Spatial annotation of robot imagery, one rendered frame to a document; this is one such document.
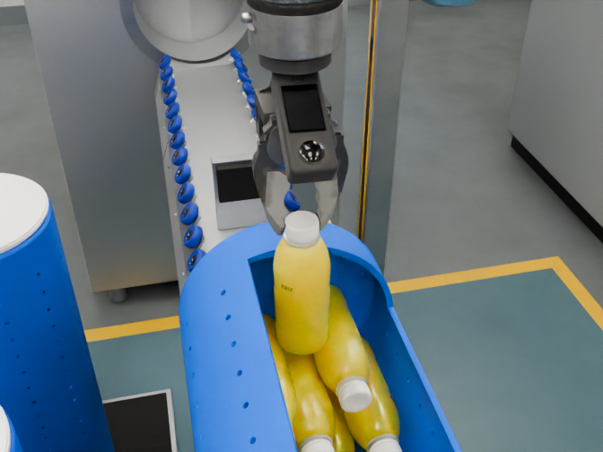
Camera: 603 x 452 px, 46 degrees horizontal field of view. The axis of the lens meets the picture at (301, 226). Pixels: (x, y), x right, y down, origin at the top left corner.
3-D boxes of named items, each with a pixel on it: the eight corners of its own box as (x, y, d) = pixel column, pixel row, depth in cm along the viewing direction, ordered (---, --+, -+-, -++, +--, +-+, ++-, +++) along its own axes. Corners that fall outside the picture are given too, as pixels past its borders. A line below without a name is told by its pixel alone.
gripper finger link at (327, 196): (334, 199, 84) (321, 134, 78) (347, 228, 79) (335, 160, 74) (310, 206, 84) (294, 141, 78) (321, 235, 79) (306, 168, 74)
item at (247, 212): (266, 217, 143) (263, 151, 134) (269, 229, 140) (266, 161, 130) (216, 223, 141) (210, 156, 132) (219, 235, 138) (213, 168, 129)
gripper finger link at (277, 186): (274, 211, 83) (285, 142, 78) (284, 240, 78) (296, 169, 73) (248, 210, 82) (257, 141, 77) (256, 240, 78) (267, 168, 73)
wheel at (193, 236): (202, 222, 133) (193, 219, 132) (205, 237, 130) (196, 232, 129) (189, 239, 135) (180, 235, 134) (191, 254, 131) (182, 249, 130)
